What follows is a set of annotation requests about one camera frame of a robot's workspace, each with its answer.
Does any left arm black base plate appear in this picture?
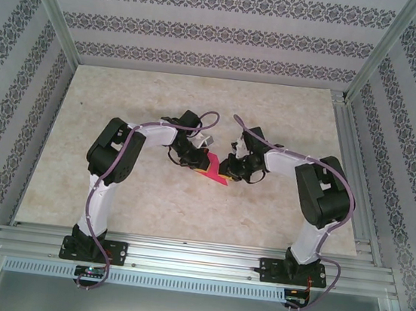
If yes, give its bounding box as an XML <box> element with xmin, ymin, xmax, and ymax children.
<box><xmin>57</xmin><ymin>234</ymin><xmax>130</xmax><ymax>268</ymax></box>

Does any pink square paper sheet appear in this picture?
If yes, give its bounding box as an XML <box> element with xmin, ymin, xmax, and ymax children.
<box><xmin>197</xmin><ymin>150</ymin><xmax>236</xmax><ymax>188</ymax></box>

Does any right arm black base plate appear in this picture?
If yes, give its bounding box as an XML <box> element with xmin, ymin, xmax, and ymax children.
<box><xmin>256</xmin><ymin>256</ymin><xmax>329</xmax><ymax>291</ymax></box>

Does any wrist thin black cable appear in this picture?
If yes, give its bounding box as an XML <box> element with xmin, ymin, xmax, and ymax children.
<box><xmin>164</xmin><ymin>146</ymin><xmax>185</xmax><ymax>166</ymax></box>
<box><xmin>244</xmin><ymin>167</ymin><xmax>266</xmax><ymax>187</ymax></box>

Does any slotted grey cable duct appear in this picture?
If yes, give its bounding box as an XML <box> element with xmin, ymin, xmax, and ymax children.
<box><xmin>2</xmin><ymin>255</ymin><xmax>287</xmax><ymax>304</ymax></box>

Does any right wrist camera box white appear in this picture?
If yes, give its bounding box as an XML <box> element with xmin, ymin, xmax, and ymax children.
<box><xmin>229</xmin><ymin>134</ymin><xmax>251</xmax><ymax>160</ymax></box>

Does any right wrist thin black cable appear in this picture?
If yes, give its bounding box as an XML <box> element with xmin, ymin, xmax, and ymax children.
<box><xmin>244</xmin><ymin>167</ymin><xmax>266</xmax><ymax>187</ymax></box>

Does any aluminium frame post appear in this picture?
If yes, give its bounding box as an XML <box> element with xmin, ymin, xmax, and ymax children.
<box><xmin>344</xmin><ymin>0</ymin><xmax>416</xmax><ymax>111</ymax></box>
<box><xmin>7</xmin><ymin>0</ymin><xmax>88</xmax><ymax>69</ymax></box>

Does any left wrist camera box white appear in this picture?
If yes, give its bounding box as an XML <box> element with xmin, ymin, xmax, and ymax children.
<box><xmin>196</xmin><ymin>133</ymin><xmax>216</xmax><ymax>148</ymax></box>

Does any aluminium side rail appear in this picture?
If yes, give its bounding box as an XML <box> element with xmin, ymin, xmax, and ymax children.
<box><xmin>310</xmin><ymin>90</ymin><xmax>404</xmax><ymax>269</ymax></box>

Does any left wrist thin black cable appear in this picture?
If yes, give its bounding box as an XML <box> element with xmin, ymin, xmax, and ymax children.
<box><xmin>164</xmin><ymin>146</ymin><xmax>185</xmax><ymax>166</ymax></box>

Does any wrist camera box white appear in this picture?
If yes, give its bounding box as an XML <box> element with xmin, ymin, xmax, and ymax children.
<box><xmin>229</xmin><ymin>134</ymin><xmax>251</xmax><ymax>160</ymax></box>
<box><xmin>196</xmin><ymin>133</ymin><xmax>216</xmax><ymax>148</ymax></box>

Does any aluminium mounting rail beam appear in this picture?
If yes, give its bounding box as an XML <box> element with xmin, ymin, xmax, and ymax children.
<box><xmin>0</xmin><ymin>215</ymin><xmax>402</xmax><ymax>301</ymax></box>

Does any left base red wire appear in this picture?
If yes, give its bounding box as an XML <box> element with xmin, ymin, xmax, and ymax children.
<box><xmin>101</xmin><ymin>249</ymin><xmax>115</xmax><ymax>270</ymax></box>

